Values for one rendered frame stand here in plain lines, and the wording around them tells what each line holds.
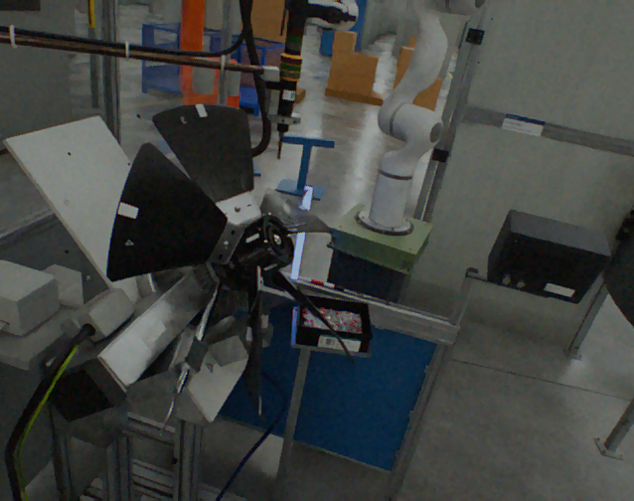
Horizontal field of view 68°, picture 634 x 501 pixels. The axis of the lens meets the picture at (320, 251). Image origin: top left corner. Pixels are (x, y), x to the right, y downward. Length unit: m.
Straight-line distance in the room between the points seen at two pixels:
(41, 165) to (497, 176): 2.34
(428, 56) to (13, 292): 1.30
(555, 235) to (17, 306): 1.34
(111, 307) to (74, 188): 0.29
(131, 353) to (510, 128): 2.35
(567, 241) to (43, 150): 1.25
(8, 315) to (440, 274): 2.41
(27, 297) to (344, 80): 9.35
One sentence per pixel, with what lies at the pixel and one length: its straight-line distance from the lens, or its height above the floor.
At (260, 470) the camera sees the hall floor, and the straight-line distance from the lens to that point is 2.10.
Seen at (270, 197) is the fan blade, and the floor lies 1.19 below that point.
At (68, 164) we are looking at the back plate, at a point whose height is 1.30.
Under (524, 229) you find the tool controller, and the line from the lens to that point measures 1.38.
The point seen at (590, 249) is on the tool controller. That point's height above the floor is 1.23.
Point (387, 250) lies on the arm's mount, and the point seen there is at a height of 0.99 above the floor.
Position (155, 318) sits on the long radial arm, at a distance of 0.91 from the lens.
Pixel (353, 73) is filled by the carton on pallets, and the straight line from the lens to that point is 10.26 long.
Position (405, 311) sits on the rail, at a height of 0.86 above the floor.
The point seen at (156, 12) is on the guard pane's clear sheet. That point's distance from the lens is 1.94.
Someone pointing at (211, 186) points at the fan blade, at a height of 1.29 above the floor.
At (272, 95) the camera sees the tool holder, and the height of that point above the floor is 1.50.
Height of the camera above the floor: 1.68
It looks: 27 degrees down
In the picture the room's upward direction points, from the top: 11 degrees clockwise
